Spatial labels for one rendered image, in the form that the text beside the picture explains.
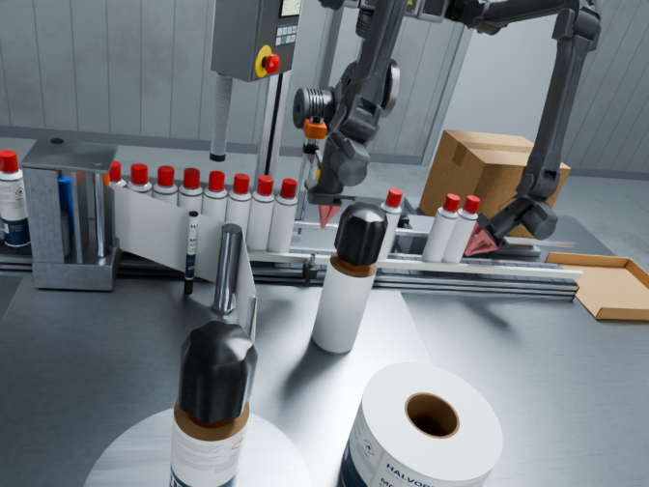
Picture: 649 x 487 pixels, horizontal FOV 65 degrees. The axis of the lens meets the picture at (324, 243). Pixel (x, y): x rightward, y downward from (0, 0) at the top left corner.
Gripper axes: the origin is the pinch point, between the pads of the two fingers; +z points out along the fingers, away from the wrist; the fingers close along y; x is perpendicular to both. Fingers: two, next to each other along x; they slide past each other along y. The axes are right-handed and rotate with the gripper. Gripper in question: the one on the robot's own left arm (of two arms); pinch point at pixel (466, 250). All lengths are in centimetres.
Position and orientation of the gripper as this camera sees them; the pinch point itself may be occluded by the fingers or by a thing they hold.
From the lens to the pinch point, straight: 137.9
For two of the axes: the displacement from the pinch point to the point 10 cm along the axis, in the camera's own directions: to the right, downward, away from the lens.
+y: 1.9, 5.3, -8.3
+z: -7.5, 6.2, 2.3
